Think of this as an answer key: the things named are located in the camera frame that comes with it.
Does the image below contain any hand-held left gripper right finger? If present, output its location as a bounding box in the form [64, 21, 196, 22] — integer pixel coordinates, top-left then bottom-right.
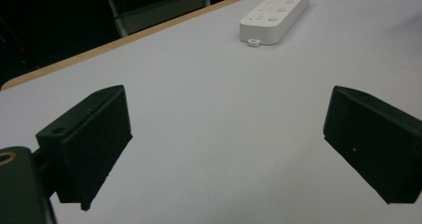
[322, 85, 422, 205]

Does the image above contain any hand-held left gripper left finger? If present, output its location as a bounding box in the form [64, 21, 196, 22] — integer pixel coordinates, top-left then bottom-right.
[35, 84, 133, 212]

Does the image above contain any white power strip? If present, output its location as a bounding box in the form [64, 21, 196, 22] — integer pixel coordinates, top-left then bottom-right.
[239, 0, 312, 48]

